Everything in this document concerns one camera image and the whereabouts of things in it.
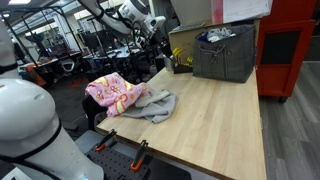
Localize pink patterned fleece blanket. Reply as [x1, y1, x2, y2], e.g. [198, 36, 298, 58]
[84, 72, 153, 118]

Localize black office chair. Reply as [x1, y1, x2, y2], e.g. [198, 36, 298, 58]
[81, 94, 110, 132]

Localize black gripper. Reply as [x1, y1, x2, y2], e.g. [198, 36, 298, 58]
[145, 27, 165, 44]

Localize grey towel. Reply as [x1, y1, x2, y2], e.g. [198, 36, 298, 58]
[121, 89, 179, 125]

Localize black orange bar clamp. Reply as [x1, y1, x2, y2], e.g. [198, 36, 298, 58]
[94, 129, 118, 153]
[130, 139, 150, 173]

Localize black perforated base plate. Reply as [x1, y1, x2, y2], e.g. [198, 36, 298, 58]
[85, 143, 193, 180]

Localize whitish towel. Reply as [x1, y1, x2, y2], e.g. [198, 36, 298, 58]
[134, 88, 172, 108]

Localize red tool cabinet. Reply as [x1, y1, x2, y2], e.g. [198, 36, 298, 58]
[255, 0, 318, 100]

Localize white clothes in basket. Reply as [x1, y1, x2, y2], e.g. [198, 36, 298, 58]
[205, 27, 237, 44]

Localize brown cardboard box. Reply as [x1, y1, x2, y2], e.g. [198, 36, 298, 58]
[168, 21, 215, 62]

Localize pink white wall poster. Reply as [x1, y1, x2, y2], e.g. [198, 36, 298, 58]
[211, 0, 274, 25]

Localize grey felt basket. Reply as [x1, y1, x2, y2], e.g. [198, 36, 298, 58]
[192, 24, 257, 84]

